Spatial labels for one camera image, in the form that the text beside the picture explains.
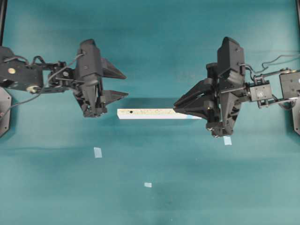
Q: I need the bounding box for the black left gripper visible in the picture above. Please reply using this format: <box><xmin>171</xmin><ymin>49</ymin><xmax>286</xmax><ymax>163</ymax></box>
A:
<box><xmin>71</xmin><ymin>58</ymin><xmax>128</xmax><ymax>118</ymax></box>

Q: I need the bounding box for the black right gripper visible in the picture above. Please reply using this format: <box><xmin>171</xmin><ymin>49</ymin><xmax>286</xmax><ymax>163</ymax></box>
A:
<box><xmin>173</xmin><ymin>63</ymin><xmax>248</xmax><ymax>137</ymax></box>

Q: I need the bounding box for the white particle wooden board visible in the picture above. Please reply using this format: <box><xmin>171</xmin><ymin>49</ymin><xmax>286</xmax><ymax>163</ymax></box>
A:
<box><xmin>117</xmin><ymin>108</ymin><xmax>202</xmax><ymax>120</ymax></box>

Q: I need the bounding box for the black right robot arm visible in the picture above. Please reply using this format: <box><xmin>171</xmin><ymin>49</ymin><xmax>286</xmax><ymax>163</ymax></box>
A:
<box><xmin>173</xmin><ymin>63</ymin><xmax>300</xmax><ymax>137</ymax></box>

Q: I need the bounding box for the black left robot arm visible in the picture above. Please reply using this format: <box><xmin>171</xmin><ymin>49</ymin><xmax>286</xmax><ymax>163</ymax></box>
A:
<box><xmin>0</xmin><ymin>39</ymin><xmax>128</xmax><ymax>118</ymax></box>

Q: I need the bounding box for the blue tape right marker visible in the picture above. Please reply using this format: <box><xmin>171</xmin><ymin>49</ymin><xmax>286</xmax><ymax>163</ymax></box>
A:
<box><xmin>223</xmin><ymin>136</ymin><xmax>232</xmax><ymax>145</ymax></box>

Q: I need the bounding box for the blue tape marker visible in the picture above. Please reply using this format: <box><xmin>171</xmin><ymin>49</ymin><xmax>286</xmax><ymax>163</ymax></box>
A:
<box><xmin>94</xmin><ymin>147</ymin><xmax>102</xmax><ymax>158</ymax></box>
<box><xmin>223</xmin><ymin>136</ymin><xmax>232</xmax><ymax>145</ymax></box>
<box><xmin>144</xmin><ymin>182</ymin><xmax>152</xmax><ymax>188</ymax></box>

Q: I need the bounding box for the blue tape left marker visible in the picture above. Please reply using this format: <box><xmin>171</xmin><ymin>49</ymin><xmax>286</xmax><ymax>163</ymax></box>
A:
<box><xmin>94</xmin><ymin>147</ymin><xmax>102</xmax><ymax>158</ymax></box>

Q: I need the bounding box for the blue tape centre marker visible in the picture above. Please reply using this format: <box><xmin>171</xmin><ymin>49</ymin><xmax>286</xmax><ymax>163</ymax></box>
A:
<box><xmin>144</xmin><ymin>182</ymin><xmax>152</xmax><ymax>188</ymax></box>

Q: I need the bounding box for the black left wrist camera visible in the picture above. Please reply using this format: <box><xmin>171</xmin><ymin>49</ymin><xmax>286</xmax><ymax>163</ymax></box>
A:
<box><xmin>75</xmin><ymin>39</ymin><xmax>103</xmax><ymax>86</ymax></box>

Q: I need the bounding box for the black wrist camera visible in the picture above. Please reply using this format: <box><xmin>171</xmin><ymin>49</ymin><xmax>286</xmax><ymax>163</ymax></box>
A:
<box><xmin>217</xmin><ymin>37</ymin><xmax>245</xmax><ymax>86</ymax></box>
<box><xmin>75</xmin><ymin>39</ymin><xmax>103</xmax><ymax>86</ymax></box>

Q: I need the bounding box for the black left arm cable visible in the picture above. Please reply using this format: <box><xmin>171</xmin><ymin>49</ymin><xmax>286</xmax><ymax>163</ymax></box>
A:
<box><xmin>0</xmin><ymin>53</ymin><xmax>85</xmax><ymax>118</ymax></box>

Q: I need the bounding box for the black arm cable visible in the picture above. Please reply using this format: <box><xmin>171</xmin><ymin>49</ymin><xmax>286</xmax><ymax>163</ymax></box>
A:
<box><xmin>0</xmin><ymin>53</ymin><xmax>85</xmax><ymax>118</ymax></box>
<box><xmin>239</xmin><ymin>53</ymin><xmax>300</xmax><ymax>78</ymax></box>

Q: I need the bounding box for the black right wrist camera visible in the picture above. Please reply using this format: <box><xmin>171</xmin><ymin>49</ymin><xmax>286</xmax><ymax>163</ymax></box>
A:
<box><xmin>217</xmin><ymin>37</ymin><xmax>245</xmax><ymax>86</ymax></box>

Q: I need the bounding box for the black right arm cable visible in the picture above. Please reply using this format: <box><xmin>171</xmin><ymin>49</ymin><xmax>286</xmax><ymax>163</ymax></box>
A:
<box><xmin>239</xmin><ymin>53</ymin><xmax>300</xmax><ymax>78</ymax></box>

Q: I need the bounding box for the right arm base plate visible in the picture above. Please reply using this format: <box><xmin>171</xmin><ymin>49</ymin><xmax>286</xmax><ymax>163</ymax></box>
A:
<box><xmin>292</xmin><ymin>98</ymin><xmax>300</xmax><ymax>135</ymax></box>

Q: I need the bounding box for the black frame post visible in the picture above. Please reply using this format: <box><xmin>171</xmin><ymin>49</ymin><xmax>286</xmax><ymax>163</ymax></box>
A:
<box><xmin>0</xmin><ymin>0</ymin><xmax>8</xmax><ymax>45</ymax></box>

